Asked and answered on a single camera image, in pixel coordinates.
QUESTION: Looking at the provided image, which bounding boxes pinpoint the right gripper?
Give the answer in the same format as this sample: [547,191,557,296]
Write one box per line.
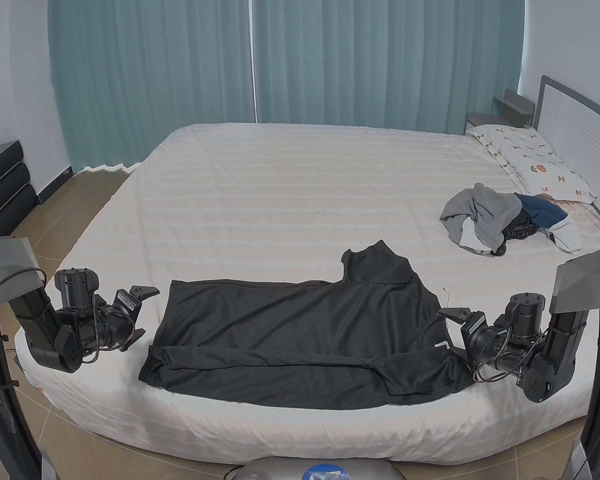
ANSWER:
[437,307,503,364]

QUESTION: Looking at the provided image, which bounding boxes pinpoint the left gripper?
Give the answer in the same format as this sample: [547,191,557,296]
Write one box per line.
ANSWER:
[97,284,160,353]

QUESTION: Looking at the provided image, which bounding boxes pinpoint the black T-shirt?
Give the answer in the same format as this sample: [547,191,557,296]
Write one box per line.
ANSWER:
[138,239,476,411]

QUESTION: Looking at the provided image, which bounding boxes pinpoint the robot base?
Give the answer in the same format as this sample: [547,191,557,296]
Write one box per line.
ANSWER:
[225,457,398,480]

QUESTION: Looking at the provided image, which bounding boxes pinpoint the pile of clothes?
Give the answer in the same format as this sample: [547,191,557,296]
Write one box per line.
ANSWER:
[439,182,582,258]

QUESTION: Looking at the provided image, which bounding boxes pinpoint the bed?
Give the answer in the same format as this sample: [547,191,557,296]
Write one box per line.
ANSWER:
[14,74,600,466]

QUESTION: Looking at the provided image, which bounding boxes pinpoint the white printed pillow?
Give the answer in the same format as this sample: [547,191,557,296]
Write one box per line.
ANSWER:
[472,124,598,205]

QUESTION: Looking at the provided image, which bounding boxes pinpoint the grey bedside table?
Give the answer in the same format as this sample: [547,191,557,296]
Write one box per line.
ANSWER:
[466,89,536,130]

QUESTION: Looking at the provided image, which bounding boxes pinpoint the blue-green curtain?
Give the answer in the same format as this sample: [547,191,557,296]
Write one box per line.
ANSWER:
[252,0,526,131]
[47,0,256,171]

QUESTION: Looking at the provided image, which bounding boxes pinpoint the black cable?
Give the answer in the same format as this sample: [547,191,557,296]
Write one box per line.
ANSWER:
[0,265,48,310]

